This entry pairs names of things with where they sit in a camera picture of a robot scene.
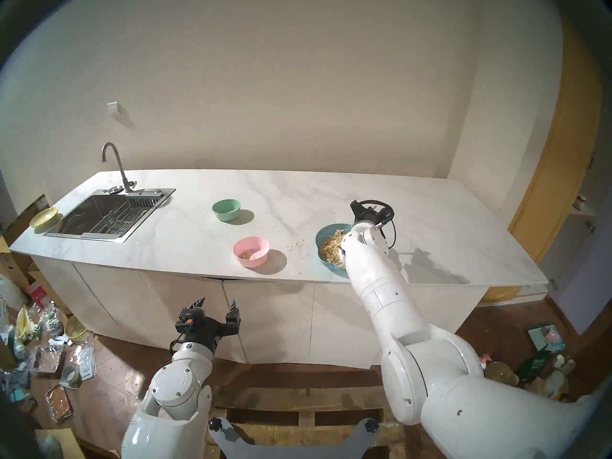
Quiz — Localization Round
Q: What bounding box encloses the yellow shallow dish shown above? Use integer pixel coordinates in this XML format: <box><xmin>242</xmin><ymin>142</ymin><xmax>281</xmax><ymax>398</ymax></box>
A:
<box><xmin>30</xmin><ymin>207</ymin><xmax>59</xmax><ymax>229</ymax></box>

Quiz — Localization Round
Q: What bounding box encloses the curved metal faucet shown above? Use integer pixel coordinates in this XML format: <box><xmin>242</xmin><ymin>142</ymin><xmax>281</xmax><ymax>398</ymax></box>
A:
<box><xmin>101</xmin><ymin>142</ymin><xmax>137</xmax><ymax>193</ymax></box>

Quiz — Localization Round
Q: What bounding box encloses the white plastic bag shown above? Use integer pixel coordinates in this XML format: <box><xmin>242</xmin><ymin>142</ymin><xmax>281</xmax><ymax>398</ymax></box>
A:
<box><xmin>0</xmin><ymin>276</ymin><xmax>27</xmax><ymax>310</ymax></box>

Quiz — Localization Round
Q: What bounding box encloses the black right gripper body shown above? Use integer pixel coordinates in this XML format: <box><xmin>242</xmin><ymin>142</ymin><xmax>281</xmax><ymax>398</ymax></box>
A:
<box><xmin>350</xmin><ymin>201</ymin><xmax>395</xmax><ymax>224</ymax></box>

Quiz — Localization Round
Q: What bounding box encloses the wire dish rack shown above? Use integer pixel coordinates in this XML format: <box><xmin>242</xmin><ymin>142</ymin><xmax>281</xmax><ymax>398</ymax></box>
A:
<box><xmin>81</xmin><ymin>208</ymin><xmax>146</xmax><ymax>238</ymax></box>

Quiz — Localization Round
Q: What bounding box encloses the pink plastic bowl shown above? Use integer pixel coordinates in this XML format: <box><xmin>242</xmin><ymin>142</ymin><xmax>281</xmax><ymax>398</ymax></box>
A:
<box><xmin>233</xmin><ymin>236</ymin><xmax>270</xmax><ymax>267</ymax></box>

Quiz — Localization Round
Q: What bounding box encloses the clear labelled packet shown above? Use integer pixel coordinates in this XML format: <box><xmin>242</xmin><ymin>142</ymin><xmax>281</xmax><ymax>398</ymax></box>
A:
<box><xmin>72</xmin><ymin>343</ymin><xmax>96</xmax><ymax>380</ymax></box>

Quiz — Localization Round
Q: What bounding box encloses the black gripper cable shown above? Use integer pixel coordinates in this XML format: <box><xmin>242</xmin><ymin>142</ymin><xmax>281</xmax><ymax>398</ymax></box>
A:
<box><xmin>356</xmin><ymin>200</ymin><xmax>397</xmax><ymax>249</ymax></box>
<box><xmin>168</xmin><ymin>319</ymin><xmax>193</xmax><ymax>354</ymax></box>

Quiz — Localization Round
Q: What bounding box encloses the wooden door frame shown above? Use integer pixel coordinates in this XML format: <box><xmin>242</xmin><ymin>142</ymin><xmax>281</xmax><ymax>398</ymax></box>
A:
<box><xmin>478</xmin><ymin>13</ymin><xmax>604</xmax><ymax>305</ymax></box>

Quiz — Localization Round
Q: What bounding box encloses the brown cardboard box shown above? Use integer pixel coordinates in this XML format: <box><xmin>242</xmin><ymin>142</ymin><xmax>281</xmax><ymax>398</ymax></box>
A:
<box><xmin>0</xmin><ymin>194</ymin><xmax>51</xmax><ymax>291</ymax></box>

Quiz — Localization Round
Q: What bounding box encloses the olive glass bowl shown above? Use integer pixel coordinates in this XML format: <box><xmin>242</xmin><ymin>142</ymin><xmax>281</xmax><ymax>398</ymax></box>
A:
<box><xmin>484</xmin><ymin>361</ymin><xmax>519</xmax><ymax>386</ymax></box>

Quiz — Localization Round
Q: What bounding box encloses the white wall shelf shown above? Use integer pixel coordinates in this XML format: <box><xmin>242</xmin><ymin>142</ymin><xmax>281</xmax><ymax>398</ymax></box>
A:
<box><xmin>567</xmin><ymin>193</ymin><xmax>598</xmax><ymax>234</ymax></box>

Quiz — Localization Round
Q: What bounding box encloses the stainless steel sink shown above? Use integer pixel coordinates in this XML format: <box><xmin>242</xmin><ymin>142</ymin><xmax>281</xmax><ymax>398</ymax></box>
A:
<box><xmin>44</xmin><ymin>188</ymin><xmax>176</xmax><ymax>243</ymax></box>

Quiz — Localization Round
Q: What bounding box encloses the wicker basket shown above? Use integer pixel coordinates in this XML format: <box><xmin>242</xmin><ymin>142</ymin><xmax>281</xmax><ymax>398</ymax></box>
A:
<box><xmin>65</xmin><ymin>316</ymin><xmax>91</xmax><ymax>341</ymax></box>

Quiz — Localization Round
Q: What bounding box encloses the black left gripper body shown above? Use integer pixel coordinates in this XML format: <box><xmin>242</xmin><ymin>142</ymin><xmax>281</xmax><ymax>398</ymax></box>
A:
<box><xmin>175</xmin><ymin>306</ymin><xmax>240</xmax><ymax>354</ymax></box>

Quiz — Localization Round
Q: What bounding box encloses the tan cardboard sheet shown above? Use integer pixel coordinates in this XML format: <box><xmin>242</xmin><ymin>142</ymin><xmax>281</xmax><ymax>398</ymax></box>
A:
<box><xmin>36</xmin><ymin>428</ymin><xmax>84</xmax><ymax>459</ymax></box>

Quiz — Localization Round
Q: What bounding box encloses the wooden pallet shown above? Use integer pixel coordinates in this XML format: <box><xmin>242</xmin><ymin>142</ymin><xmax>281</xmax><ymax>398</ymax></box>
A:
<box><xmin>210</xmin><ymin>385</ymin><xmax>407</xmax><ymax>444</ymax></box>

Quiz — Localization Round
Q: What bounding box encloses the blue flower-shaped bowl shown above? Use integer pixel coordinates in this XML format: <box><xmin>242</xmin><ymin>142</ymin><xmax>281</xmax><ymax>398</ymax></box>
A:
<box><xmin>315</xmin><ymin>223</ymin><xmax>354</xmax><ymax>272</ymax></box>

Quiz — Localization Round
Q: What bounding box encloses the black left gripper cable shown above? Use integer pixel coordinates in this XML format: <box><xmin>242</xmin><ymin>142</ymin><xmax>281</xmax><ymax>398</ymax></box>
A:
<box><xmin>168</xmin><ymin>319</ymin><xmax>193</xmax><ymax>354</ymax></box>

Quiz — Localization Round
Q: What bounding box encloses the white counter cabinet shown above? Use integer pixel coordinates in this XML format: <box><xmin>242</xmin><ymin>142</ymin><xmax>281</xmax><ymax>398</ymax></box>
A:
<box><xmin>30</xmin><ymin>255</ymin><xmax>488</xmax><ymax>370</ymax></box>

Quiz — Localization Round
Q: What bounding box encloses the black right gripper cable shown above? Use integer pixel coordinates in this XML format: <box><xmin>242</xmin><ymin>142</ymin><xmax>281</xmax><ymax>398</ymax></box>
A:
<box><xmin>356</xmin><ymin>200</ymin><xmax>397</xmax><ymax>249</ymax></box>

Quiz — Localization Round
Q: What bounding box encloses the green plastic bowl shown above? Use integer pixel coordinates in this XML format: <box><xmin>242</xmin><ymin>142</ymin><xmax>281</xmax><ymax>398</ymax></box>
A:
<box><xmin>212</xmin><ymin>199</ymin><xmax>241</xmax><ymax>222</ymax></box>

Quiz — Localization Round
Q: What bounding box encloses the oat cereal pile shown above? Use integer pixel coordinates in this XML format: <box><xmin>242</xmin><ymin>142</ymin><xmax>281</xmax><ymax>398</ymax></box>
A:
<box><xmin>319</xmin><ymin>229</ymin><xmax>347</xmax><ymax>267</ymax></box>

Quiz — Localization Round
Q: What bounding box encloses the tray with brown food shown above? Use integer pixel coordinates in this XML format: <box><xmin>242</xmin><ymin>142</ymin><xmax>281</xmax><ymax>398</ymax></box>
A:
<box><xmin>45</xmin><ymin>384</ymin><xmax>73</xmax><ymax>423</ymax></box>

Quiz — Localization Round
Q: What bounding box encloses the clear plastic tray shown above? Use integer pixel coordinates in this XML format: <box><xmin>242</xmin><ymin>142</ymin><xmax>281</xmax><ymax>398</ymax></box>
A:
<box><xmin>31</xmin><ymin>344</ymin><xmax>65</xmax><ymax>375</ymax></box>

